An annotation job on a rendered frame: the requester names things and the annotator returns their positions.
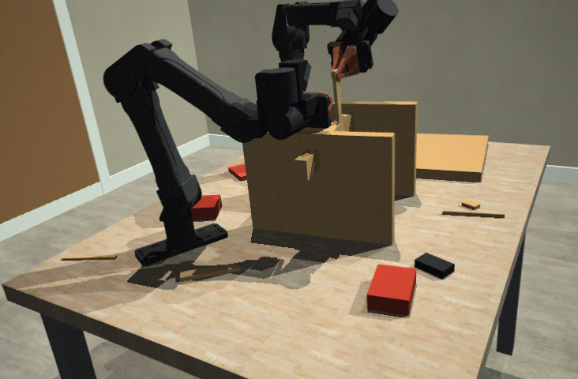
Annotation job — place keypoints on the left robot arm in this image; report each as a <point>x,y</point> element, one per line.
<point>290,41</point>

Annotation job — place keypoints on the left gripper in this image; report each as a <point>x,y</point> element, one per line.
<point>358,60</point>

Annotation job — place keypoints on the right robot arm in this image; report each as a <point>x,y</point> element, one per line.
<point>238,118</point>

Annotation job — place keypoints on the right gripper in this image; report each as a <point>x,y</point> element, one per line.
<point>320,119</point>

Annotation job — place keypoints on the tan flat board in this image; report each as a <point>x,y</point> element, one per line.
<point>452,157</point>

